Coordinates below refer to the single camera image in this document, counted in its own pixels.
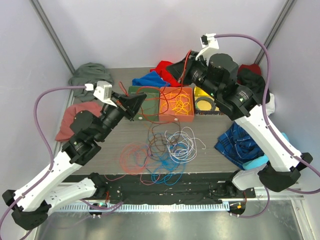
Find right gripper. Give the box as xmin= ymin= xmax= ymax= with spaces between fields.
xmin=166 ymin=51 xmax=222 ymax=100

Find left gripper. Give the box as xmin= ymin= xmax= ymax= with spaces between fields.
xmin=94 ymin=90 xmax=146 ymax=142

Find yellow cable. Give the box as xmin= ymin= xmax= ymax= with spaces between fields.
xmin=172 ymin=93 xmax=193 ymax=116

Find pink cable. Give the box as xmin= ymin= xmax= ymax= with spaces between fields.
xmin=103 ymin=172 xmax=156 ymax=187

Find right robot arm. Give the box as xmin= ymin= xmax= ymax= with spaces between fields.
xmin=166 ymin=51 xmax=313 ymax=198

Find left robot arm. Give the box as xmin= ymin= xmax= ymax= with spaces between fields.
xmin=2 ymin=92 xmax=147 ymax=231

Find green drawer box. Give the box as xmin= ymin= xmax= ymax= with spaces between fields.
xmin=128 ymin=85 xmax=160 ymax=122

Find salmon drawer box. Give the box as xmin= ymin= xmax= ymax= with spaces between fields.
xmin=158 ymin=87 xmax=195 ymax=123

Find grey cloth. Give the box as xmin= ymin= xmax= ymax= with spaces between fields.
xmin=68 ymin=62 xmax=115 ymax=103

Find black cloth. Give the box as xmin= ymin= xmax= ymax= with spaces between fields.
xmin=237 ymin=68 xmax=266 ymax=105

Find dusty pink cloth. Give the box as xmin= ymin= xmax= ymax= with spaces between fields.
xmin=55 ymin=101 xmax=102 ymax=142

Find dark red cloth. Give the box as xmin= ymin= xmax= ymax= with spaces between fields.
xmin=237 ymin=63 xmax=262 ymax=76

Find blue plaid cloth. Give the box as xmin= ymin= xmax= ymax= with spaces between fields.
xmin=214 ymin=123 xmax=266 ymax=171

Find white cloth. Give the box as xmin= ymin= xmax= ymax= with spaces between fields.
xmin=265 ymin=93 xmax=276 ymax=117

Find cyan cloth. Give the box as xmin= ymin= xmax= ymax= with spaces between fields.
xmin=242 ymin=132 xmax=291 ymax=172

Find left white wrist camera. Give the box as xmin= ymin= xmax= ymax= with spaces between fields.
xmin=84 ymin=81 xmax=116 ymax=106

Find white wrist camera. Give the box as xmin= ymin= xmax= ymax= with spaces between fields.
xmin=84 ymin=81 xmax=116 ymax=106
xmin=195 ymin=33 xmax=220 ymax=60

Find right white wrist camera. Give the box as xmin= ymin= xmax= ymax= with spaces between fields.
xmin=195 ymin=33 xmax=220 ymax=60

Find black cable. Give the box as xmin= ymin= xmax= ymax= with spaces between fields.
xmin=146 ymin=119 xmax=182 ymax=157

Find orange cable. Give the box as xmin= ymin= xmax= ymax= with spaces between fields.
xmin=118 ymin=142 xmax=156 ymax=175

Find grey coiled cable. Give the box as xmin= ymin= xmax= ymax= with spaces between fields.
xmin=194 ymin=96 xmax=217 ymax=111

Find white cable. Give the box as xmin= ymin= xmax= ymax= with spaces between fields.
xmin=166 ymin=126 xmax=207 ymax=165

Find blue cable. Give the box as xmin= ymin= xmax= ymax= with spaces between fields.
xmin=147 ymin=129 xmax=198 ymax=186

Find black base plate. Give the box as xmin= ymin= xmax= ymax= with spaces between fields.
xmin=47 ymin=171 xmax=256 ymax=205

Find slotted cable duct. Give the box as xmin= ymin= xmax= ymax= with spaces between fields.
xmin=57 ymin=201 xmax=230 ymax=213

